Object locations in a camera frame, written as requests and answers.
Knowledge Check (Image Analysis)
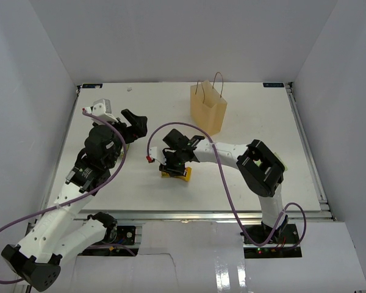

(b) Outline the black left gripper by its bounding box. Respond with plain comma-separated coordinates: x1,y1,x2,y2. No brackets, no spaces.
93,109,147,168

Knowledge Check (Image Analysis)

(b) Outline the yellow M&M's bag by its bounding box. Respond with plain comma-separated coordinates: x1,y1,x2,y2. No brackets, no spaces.
161,167,192,182

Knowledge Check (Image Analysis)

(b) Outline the green Fox's candy bag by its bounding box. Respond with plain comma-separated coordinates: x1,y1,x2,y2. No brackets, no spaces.
119,144,129,159

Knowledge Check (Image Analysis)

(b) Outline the light green packet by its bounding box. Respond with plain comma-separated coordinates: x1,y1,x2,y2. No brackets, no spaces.
274,153,288,172

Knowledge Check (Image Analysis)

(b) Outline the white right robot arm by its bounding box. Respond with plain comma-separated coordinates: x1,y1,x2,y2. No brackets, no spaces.
149,129,288,247

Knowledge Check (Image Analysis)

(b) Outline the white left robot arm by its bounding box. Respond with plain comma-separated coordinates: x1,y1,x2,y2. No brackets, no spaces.
1,106,148,292

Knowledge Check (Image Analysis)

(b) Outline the brown paper bag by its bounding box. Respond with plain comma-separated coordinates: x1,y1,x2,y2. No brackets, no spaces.
190,72,228,136

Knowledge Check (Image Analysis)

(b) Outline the blue label left corner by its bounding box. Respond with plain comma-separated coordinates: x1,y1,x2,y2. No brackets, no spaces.
82,83,103,89

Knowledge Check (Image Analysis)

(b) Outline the blue label corner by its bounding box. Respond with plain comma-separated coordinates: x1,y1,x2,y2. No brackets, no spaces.
263,82,284,88
82,83,103,89

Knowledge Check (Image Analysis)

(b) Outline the blue label right corner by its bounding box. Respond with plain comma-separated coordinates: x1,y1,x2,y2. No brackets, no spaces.
263,82,284,88

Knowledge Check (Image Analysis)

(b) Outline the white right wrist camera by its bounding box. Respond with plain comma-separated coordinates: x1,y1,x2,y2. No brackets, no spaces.
146,146,166,165

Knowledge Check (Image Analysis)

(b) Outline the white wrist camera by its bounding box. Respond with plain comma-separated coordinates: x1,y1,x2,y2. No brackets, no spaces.
146,146,166,165
82,99,118,123

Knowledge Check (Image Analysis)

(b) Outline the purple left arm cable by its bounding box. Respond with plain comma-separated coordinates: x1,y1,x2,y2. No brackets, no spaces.
0,111,138,284

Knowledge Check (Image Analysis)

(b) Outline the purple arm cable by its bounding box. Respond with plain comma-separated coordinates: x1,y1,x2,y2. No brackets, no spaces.
147,121,308,247
0,111,138,284

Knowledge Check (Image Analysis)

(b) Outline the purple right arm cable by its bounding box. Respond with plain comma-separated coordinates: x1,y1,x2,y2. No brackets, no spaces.
147,121,308,247

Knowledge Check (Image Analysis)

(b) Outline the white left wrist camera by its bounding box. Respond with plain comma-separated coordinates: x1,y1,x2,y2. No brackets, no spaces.
82,99,118,123

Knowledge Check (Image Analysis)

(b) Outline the aluminium front rail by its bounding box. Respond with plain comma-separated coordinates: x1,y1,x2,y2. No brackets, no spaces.
23,195,335,254

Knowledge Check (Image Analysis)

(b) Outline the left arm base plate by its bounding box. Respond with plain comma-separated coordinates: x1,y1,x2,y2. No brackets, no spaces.
79,225,137,250

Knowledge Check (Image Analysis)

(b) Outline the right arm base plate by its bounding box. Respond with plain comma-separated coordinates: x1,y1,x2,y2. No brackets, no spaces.
242,224,301,248

